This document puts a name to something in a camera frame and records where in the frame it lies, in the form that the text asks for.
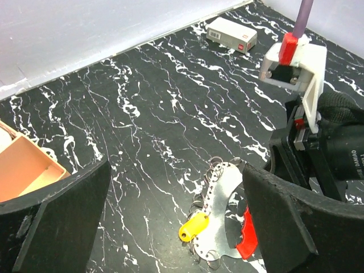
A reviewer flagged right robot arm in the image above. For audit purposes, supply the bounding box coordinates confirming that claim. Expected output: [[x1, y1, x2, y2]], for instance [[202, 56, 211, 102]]
[[264, 92, 363, 201]]

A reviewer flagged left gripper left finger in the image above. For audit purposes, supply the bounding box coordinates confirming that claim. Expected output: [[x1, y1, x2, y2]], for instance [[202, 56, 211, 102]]
[[1, 160, 111, 272]]

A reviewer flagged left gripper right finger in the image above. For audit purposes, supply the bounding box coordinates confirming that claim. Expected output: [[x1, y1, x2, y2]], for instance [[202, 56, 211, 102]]
[[242, 163, 363, 272]]

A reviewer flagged white box red label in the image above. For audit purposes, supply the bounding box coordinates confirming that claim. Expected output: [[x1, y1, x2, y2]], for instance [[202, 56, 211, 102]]
[[206, 17, 258, 54]]

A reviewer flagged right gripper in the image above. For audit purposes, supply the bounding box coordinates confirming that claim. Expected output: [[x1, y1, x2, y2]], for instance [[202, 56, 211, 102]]
[[268, 96, 347, 202]]

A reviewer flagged key with yellow tag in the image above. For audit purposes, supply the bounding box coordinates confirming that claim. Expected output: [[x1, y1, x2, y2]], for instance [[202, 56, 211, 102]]
[[178, 212, 209, 242]]

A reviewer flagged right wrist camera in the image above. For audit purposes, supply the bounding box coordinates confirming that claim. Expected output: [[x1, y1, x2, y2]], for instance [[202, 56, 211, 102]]
[[259, 32, 327, 134]]

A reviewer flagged red black keyring holder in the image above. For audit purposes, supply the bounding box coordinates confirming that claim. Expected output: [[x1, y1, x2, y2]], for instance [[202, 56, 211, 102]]
[[187, 156, 258, 270]]

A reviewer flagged peach plastic desk organizer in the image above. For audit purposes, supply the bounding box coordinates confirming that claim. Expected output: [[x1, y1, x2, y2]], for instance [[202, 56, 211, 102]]
[[1, 122, 70, 202]]

